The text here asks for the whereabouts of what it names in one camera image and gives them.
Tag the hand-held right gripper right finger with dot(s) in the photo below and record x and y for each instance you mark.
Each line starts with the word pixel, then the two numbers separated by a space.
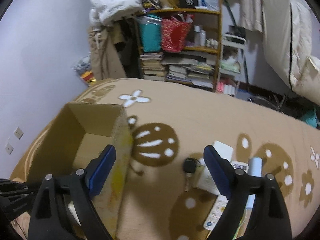
pixel 217 172

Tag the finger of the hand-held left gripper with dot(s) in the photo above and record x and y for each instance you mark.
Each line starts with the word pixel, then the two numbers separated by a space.
pixel 15 202

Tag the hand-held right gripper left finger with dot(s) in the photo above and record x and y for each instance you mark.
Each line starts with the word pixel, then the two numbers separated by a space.
pixel 102 170

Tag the white air conditioner remote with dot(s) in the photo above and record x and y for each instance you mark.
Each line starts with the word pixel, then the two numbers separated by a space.
pixel 206 180

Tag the small white case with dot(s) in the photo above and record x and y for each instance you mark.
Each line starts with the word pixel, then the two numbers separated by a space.
pixel 223 150

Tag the bunch of keys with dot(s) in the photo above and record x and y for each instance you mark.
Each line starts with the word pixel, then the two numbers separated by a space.
pixel 189 166

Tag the light blue power bank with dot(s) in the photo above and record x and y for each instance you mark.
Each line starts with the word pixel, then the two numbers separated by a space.
pixel 255 167

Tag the white remote with coloured buttons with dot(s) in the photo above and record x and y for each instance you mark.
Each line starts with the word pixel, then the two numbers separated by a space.
pixel 216 212

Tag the cardboard box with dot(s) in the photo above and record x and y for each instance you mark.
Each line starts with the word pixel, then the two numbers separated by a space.
pixel 97 120

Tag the white charger block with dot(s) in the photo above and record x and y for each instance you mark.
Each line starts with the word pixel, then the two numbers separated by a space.
pixel 74 212

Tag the pink and white bottles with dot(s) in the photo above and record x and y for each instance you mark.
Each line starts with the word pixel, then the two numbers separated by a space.
pixel 226 88

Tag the plastic bag of toys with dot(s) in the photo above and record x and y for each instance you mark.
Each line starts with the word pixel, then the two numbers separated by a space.
pixel 85 72

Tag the pile of books and papers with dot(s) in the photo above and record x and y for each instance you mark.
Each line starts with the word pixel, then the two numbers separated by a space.
pixel 190 75

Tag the teal plastic basin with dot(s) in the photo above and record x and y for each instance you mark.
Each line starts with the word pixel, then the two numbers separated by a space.
pixel 310 118

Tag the green tissue pack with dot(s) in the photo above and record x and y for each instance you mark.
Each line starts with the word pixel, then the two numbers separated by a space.
pixel 231 66

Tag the stack of old books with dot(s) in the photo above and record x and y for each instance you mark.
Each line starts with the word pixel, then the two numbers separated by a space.
pixel 152 67

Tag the beige hanging coat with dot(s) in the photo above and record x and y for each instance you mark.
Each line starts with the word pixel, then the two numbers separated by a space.
pixel 102 55

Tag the dark hanging clothes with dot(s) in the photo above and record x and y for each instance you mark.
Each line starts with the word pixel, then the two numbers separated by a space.
pixel 127 50

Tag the white trolley cart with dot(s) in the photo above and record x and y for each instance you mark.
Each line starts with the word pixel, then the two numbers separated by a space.
pixel 233 40

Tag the row of cosmetic bottles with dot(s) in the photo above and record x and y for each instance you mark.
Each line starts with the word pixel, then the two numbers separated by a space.
pixel 205 38

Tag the wooden shelf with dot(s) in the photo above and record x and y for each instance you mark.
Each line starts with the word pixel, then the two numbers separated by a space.
pixel 220 30

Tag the teal bag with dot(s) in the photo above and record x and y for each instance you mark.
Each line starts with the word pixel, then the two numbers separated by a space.
pixel 150 35

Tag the red gift bag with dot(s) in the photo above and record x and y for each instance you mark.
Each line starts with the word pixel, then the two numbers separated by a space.
pixel 175 35

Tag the cream padded folding chair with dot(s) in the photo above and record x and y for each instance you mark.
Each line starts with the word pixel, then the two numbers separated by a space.
pixel 287 30

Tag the dark green pole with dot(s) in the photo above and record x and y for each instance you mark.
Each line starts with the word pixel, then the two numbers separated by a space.
pixel 231 12

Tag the white puffer jacket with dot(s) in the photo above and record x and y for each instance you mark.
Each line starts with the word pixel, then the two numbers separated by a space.
pixel 112 2

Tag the pale floral curtain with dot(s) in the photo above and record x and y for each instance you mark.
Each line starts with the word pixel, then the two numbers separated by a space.
pixel 250 5

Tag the white wall socket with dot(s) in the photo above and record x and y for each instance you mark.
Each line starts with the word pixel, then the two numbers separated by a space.
pixel 9 148
pixel 18 133

